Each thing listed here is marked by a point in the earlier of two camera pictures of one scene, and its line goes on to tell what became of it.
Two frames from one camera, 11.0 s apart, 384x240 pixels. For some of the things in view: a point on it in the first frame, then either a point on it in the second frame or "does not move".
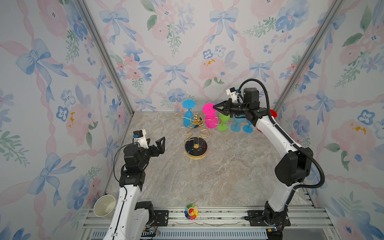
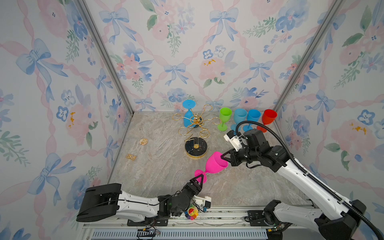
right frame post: [324, 24] does not move
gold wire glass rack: [196, 145] does not move
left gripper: [159, 150] → [197, 189]
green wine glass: [223, 119] does not move
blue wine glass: [188, 121] does not move
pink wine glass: [211, 118] → [215, 163]
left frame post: [87, 17] does not move
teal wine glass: [238, 119] does not move
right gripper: [227, 106] → [233, 159]
